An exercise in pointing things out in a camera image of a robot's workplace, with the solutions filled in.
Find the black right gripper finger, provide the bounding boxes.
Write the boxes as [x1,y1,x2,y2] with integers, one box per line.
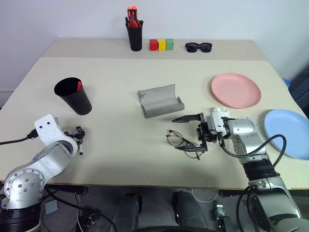
[174,142,207,153]
[170,114,201,125]

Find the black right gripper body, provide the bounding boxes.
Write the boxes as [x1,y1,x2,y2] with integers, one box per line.
[196,112,218,152]

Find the dark chair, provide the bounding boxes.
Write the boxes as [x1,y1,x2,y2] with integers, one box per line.
[288,65,309,119]

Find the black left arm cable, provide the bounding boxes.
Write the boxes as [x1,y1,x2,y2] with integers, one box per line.
[0,130,37,146]

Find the dark rounded leg shape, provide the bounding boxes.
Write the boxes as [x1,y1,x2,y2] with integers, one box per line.
[171,190,210,230]
[112,191,143,230]

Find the white floor cable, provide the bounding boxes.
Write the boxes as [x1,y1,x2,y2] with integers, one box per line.
[191,188,220,203]

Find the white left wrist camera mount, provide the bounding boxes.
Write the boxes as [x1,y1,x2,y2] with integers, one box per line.
[33,114,66,146]

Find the black sunglasses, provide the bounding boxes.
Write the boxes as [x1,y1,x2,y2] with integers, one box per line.
[185,42,213,54]

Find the black floor cable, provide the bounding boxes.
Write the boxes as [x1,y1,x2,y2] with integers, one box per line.
[40,186,119,232]

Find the tall narrow black cup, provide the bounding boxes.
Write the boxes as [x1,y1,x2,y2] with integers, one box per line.
[125,19,145,52]

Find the grey open glasses case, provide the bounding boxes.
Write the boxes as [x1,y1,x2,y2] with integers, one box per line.
[137,84,185,119]

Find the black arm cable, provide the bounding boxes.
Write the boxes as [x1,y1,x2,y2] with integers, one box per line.
[0,130,37,146]
[217,134,288,170]

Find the blue plate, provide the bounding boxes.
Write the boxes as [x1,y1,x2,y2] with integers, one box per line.
[263,109,309,161]

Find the small grey box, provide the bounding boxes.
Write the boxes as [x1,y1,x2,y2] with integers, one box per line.
[44,200,59,215]

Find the pink plate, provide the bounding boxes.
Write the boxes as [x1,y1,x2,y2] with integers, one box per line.
[211,72,262,109]

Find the wide black cup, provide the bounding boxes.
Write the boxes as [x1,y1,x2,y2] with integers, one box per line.
[54,77,93,116]

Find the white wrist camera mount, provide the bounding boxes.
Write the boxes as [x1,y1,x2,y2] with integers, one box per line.
[33,114,66,146]
[208,107,230,136]

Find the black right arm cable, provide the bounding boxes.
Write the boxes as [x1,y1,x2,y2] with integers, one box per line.
[217,134,288,170]

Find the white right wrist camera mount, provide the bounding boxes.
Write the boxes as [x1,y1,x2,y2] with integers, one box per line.
[208,107,230,136]

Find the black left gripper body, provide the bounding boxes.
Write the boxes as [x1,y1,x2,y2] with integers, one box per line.
[63,125,87,145]

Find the black floor device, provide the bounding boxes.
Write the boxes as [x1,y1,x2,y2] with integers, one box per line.
[78,213,101,228]
[213,204,234,232]

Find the thin black frame eyeglasses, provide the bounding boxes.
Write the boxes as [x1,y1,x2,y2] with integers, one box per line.
[166,130,204,161]

